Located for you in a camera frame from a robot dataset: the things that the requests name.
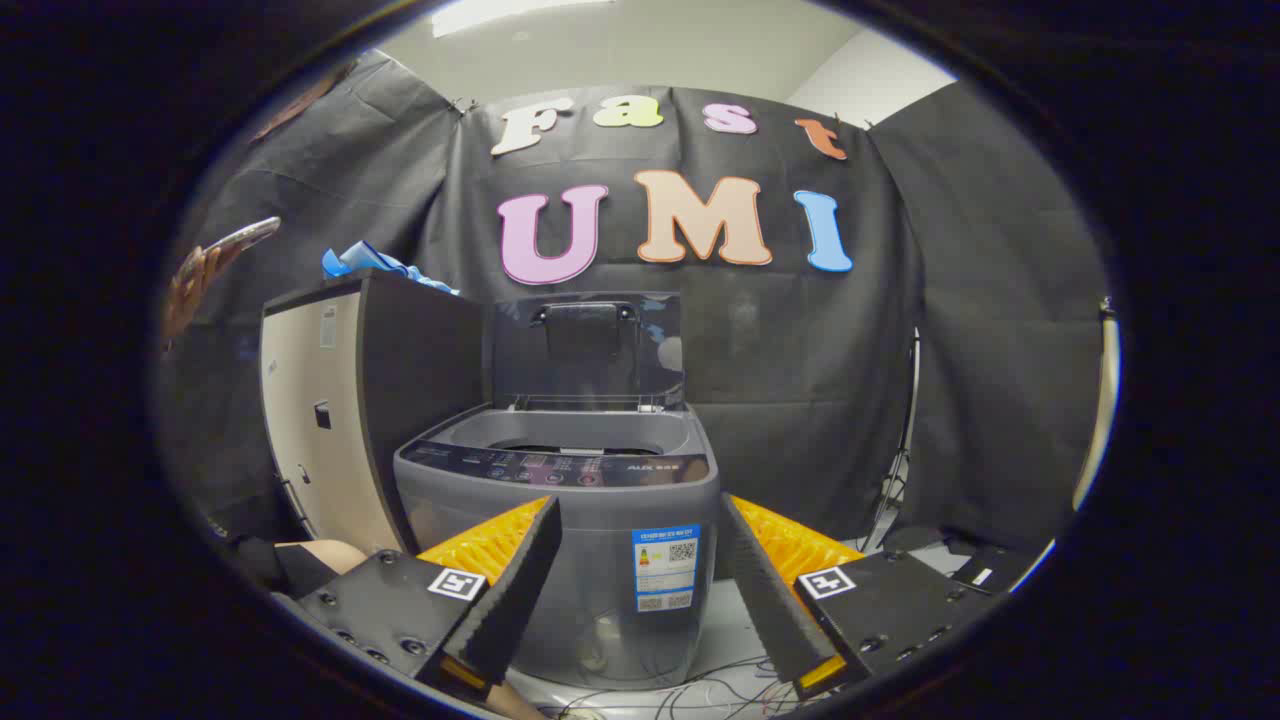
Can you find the light blue polo shirt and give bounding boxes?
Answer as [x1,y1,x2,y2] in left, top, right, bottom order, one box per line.
[320,240,461,296]

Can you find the grey washing machine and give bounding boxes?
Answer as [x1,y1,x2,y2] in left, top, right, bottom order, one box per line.
[393,405,721,691]

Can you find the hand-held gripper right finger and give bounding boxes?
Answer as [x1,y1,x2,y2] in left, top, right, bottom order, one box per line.
[718,492,1001,701]

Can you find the black box with white label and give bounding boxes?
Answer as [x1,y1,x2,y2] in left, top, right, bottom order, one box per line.
[950,545,1021,596]

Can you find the smartphone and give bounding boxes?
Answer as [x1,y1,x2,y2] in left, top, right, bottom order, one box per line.
[205,216,283,257]

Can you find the white reflector panel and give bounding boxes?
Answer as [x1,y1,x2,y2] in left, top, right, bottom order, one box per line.
[1072,300,1119,513]

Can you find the black backdrop cloth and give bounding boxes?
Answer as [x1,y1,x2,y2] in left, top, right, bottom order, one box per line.
[160,50,1116,561]

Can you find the dark and beige cabinet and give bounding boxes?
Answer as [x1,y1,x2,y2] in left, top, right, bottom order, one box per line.
[260,268,491,556]

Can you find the light stand tripod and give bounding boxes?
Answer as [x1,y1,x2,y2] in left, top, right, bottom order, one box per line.
[865,325,921,556]

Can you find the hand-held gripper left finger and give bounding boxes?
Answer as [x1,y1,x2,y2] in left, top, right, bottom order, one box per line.
[295,495,563,701]

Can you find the floor cables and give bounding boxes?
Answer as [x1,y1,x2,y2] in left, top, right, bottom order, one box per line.
[555,655,801,719]

